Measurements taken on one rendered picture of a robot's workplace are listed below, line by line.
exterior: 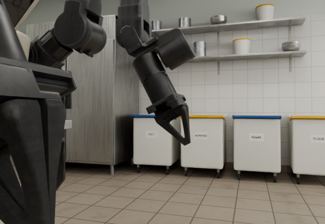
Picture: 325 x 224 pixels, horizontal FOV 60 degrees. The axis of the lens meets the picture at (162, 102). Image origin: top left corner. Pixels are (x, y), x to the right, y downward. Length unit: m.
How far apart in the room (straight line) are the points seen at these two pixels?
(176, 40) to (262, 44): 3.64
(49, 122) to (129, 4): 0.47
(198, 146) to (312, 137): 1.26
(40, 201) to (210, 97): 3.99
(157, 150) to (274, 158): 1.39
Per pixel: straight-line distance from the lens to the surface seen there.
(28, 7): 0.62
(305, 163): 3.53
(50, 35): 0.70
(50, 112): 0.18
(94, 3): 0.68
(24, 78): 0.18
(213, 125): 3.46
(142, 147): 3.71
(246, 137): 3.45
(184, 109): 0.56
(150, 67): 0.58
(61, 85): 0.22
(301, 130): 3.49
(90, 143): 3.75
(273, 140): 3.45
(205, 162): 3.53
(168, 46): 0.58
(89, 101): 3.73
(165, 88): 0.57
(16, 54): 0.19
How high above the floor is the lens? 0.84
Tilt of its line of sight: 2 degrees up
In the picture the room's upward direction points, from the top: straight up
